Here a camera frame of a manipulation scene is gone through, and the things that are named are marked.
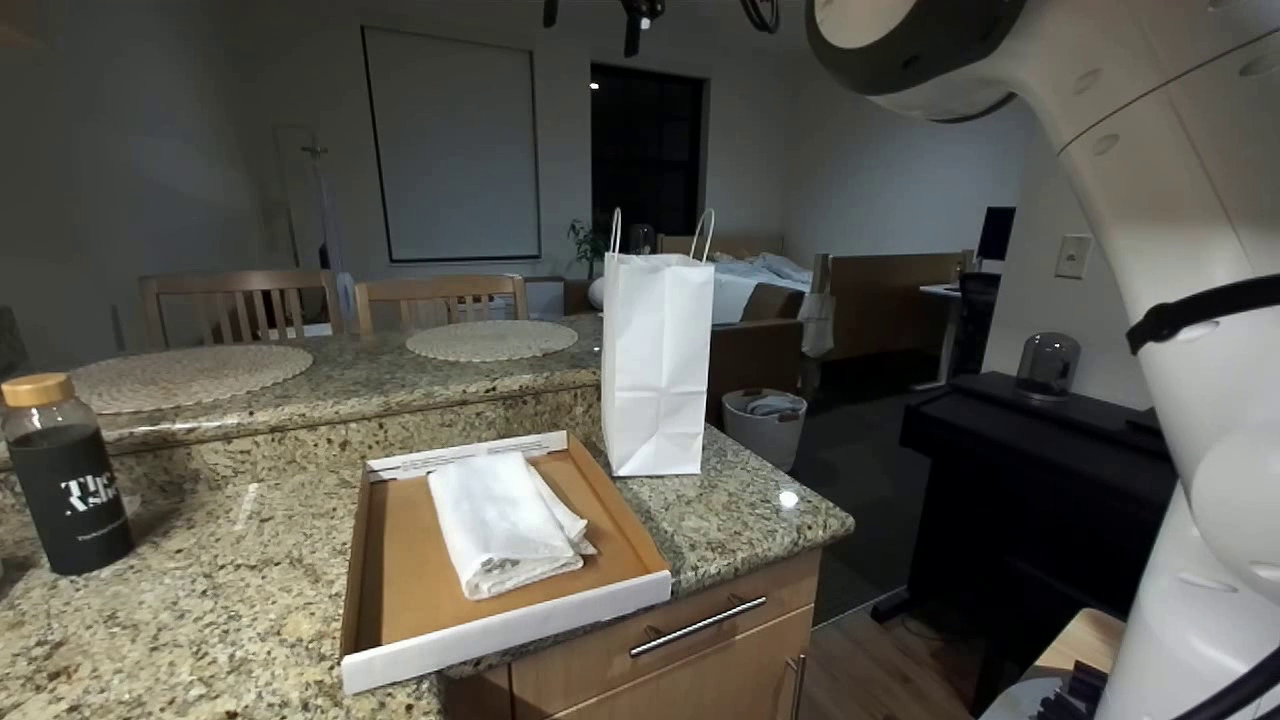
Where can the wooden lower cabinet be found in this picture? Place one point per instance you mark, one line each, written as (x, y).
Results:
(723, 665)

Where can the round woven placemat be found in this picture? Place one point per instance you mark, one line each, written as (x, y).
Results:
(187, 378)
(489, 342)

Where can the black piano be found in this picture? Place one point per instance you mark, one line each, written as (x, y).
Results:
(1025, 492)

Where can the white trash bin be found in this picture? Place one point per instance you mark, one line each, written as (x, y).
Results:
(765, 428)

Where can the white wall board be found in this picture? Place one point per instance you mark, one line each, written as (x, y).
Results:
(455, 145)

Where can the black speaker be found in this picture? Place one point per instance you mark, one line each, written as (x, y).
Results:
(996, 233)

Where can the black jar with wooden lid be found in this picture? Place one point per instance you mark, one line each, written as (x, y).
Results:
(65, 492)

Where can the wooden dining chair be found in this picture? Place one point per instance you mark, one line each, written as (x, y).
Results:
(241, 306)
(433, 302)

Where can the white cloth pile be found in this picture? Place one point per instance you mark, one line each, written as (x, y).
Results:
(765, 282)

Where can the wooden stool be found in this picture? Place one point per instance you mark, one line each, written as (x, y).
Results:
(1083, 642)

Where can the white paper bag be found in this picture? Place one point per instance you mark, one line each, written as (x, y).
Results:
(659, 372)

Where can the metal kettle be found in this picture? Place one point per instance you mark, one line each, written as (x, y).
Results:
(1051, 362)

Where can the white folded towel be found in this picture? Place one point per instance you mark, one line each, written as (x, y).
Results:
(502, 526)

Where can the shallow cardboard tray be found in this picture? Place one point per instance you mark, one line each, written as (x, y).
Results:
(401, 574)

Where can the white wall outlet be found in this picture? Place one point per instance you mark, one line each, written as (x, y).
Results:
(1073, 259)

